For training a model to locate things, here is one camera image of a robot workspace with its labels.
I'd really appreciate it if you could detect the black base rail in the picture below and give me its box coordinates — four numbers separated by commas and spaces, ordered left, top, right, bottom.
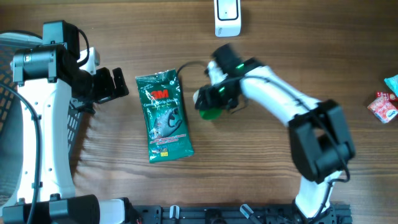
126, 204, 353, 224

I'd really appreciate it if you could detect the light teal tissue pack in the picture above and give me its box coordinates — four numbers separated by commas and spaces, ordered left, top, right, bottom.
384, 75, 398, 96

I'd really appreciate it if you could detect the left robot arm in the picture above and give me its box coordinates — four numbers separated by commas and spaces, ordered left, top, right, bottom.
2, 21, 139, 223

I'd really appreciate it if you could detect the red coffee stick sachet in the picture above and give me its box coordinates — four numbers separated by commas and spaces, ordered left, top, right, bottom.
376, 91, 398, 102

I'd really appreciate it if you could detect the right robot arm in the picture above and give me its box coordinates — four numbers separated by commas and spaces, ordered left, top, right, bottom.
194, 44, 356, 223

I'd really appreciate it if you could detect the grey plastic mesh basket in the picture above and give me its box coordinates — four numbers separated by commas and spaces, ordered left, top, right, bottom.
0, 30, 85, 206

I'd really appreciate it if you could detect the green snack bag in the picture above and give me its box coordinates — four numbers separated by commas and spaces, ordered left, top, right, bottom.
136, 70, 194, 163

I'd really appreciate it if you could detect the white barcode scanner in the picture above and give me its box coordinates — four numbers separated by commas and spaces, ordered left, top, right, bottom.
213, 0, 242, 37

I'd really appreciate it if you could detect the green lid white jar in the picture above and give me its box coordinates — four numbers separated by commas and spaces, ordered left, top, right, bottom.
193, 90, 222, 120

